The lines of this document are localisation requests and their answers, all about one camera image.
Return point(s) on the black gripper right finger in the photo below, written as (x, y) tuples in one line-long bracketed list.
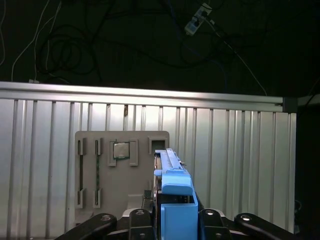
[(212, 225)]

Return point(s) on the white power strip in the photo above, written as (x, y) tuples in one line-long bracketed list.
[(197, 21)]

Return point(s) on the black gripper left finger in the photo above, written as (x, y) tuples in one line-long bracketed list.
[(140, 225)]

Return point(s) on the hard disk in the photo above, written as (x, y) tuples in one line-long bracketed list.
[(178, 220)]

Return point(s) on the silver CPU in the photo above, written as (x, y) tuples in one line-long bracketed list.
[(121, 150)]

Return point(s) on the grey parts rack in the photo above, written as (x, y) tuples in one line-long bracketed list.
[(120, 180)]

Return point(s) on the black table corner bracket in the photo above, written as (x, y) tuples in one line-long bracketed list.
[(290, 105)]

